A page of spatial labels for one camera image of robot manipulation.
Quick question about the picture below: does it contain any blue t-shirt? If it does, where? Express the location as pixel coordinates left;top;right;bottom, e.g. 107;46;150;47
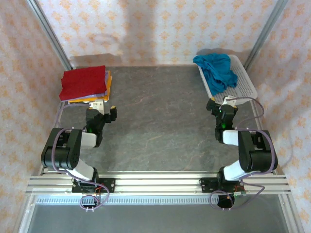
193;53;239;97

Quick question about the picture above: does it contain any white perforated plastic basket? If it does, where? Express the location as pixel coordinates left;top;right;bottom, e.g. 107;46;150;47
197;54;259;105

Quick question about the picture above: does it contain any red folded t-shirt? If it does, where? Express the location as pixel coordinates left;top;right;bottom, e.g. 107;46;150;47
59;65;107;101

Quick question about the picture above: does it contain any grey metal lower panel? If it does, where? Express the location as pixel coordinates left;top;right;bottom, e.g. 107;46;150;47
19;194;304;233

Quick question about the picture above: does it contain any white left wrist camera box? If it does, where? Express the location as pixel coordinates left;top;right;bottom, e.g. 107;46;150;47
89;99;105;115

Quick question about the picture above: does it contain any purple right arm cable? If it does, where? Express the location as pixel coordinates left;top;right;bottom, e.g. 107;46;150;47
210;96;279;211

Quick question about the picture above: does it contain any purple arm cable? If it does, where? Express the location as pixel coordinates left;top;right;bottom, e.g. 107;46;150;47
52;100;109;212
210;96;279;211

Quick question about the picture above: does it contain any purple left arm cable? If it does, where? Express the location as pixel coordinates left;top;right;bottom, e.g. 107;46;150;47
52;100;109;212

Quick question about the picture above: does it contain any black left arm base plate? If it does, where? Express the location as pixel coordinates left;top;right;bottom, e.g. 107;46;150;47
71;178;116;194

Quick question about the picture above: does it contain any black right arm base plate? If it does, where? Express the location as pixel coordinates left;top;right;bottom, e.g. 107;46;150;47
199;177;245;194

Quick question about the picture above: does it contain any aluminium mounting rail beam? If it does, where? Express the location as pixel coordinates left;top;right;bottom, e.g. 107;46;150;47
25;171;291;195

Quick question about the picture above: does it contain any aluminium frame post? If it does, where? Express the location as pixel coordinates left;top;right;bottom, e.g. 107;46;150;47
26;0;73;70
243;0;290;70

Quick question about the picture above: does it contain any slotted grey cable duct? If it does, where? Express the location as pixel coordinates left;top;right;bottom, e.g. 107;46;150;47
36;196;275;205

